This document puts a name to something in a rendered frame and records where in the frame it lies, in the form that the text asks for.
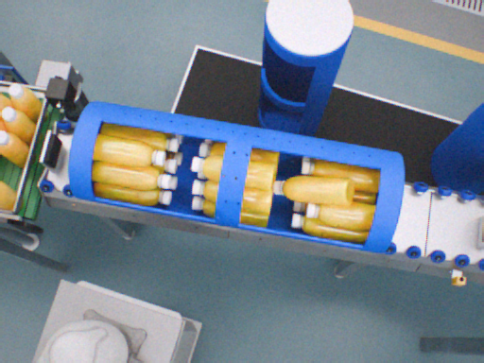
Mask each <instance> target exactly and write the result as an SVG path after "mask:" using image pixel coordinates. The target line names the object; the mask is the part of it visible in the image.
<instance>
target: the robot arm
mask: <svg viewBox="0 0 484 363"><path fill-rule="evenodd" d="M83 315H84V320H77V321H74V322H70V323H68V324H66V325H63V326H62V327H61V328H60V329H59V330H57V331H56V332H55V333H54V334H53V335H52V337H51V338H50V339H49V340H48V341H47V345H46V346H45V348H44V350H43V352H42V354H40V356H39V358H38V359H37V360H36V361H35V362H34V363H146V362H144V361H143V360H140V359H138V358H137V357H136V356H137V355H138V353H139V351H140V347H141V345H142V344H143V342H144V341H145V340H146V338H147V331H146V330H143V329H133V328H131V327H129V326H127V325H125V324H121V323H119V322H116V321H115V320H111V319H107V318H104V317H103V316H100V315H99V314H97V313H96V312H95V311H94V309H87V311H86V312H84V314H83Z"/></svg>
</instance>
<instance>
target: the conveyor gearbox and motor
mask: <svg viewBox="0 0 484 363"><path fill-rule="evenodd" d="M54 76H61V77H62V78H63V79H66V78H67V79H68V80H70V82H72V85H73V86H74V87H75V88H76V91H77V94H76V97H75V103H74V104H76V105H77V107H76V110H75V111H73V112H72V111H69V112H68V113H66V114H65V118H66V119H68V120H69V121H70V122H71V121H73V122H77V121H78V119H79V117H80V116H81V112H82V111H83V110H84V108H85V107H86V106H87V105H88V104H89V103H90V102H89V100H88V99H87V98H86V95H85V94H84V93H83V90H82V83H83V80H84V78H83V77H82V76H81V74H80V72H79V71H77V70H74V66H72V64H70V62H59V61H54V60H42V63H41V66H40V70H39V72H38V75H37V77H36V82H35V85H34V86H38V87H43V88H46V87H47V85H48V81H49V79H50V78H53V77H54Z"/></svg>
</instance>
